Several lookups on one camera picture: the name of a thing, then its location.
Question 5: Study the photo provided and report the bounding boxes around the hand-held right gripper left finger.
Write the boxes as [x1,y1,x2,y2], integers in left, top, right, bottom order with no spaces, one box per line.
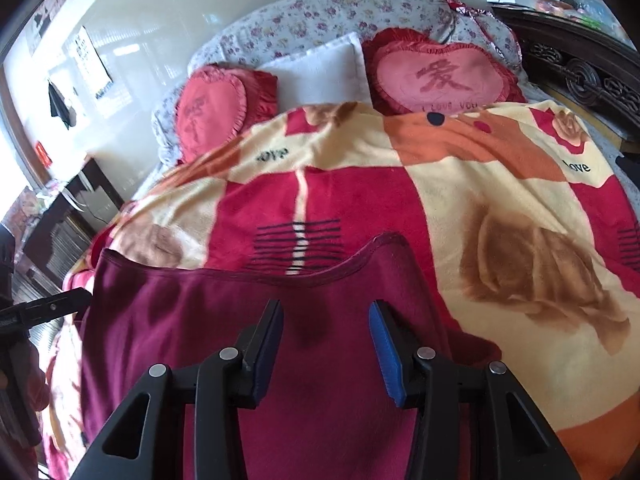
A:
[70,299,285,480]

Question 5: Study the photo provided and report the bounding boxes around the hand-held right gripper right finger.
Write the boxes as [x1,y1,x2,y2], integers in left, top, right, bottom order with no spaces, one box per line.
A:
[368,300,583,480]

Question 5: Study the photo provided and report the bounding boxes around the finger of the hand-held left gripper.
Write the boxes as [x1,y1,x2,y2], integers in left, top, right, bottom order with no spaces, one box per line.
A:
[20,287,93,324]

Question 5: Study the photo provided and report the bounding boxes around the maroon fleece garment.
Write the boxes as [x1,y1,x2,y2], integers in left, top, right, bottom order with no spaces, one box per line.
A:
[80,232,501,480]

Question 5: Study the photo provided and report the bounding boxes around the person's left hand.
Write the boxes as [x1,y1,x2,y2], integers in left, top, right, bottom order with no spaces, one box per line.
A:
[17,340,51,411]

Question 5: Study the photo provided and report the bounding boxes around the ribbed metal panel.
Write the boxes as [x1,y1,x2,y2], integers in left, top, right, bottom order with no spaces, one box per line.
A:
[20,220,98,291]

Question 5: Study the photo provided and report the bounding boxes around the dark wooden table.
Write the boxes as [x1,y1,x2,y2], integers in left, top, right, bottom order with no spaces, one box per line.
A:
[22,157,126,286]

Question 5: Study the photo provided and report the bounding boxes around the printed cardboard box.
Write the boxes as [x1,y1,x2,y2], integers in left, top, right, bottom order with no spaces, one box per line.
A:
[0,185,46,241]

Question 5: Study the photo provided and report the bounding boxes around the printed fleece blanket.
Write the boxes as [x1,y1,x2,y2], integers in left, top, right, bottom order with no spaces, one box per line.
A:
[42,101,640,480]

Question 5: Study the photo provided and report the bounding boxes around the black hanging cloth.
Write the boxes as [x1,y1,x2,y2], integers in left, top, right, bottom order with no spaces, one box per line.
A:
[47,79,77,131]

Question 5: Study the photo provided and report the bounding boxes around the small red heart cushion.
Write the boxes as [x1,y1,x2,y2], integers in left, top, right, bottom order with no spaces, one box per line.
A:
[175,64,280,163]

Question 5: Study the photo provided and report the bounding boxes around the large red heart cushion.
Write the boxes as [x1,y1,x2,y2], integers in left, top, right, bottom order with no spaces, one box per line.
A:
[361,27,526,116]

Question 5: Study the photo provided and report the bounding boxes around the white pillow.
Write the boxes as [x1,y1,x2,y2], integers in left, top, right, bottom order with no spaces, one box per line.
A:
[257,31,373,108]

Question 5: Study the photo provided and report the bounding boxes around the carved wooden headboard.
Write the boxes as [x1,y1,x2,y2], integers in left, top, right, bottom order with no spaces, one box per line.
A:
[492,2,640,136]

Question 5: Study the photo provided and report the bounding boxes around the white strap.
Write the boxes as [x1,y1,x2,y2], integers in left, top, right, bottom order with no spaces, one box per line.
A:
[62,180,96,208]

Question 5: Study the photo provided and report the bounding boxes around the wall calendar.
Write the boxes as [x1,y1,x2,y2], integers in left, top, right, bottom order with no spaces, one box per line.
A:
[75,25,115,101]

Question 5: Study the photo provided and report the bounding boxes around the wall poster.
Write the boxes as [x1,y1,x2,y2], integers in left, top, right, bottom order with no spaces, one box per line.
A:
[27,0,68,56]

